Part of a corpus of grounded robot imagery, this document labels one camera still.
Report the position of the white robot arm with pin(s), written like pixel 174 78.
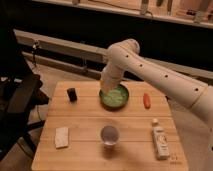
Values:
pixel 195 95

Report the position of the black eraser block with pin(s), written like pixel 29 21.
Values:
pixel 72 94

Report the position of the green bowl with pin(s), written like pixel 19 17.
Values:
pixel 115 98

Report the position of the wooden table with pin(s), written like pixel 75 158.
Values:
pixel 80 134

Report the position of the orange carrot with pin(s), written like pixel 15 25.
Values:
pixel 146 101

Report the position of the clear plastic cup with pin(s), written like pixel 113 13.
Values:
pixel 109 136

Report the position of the white sponge block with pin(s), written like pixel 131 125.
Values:
pixel 61 137

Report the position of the white squeeze bottle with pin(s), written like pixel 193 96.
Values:
pixel 160 141

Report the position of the black chair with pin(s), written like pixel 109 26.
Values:
pixel 19 94

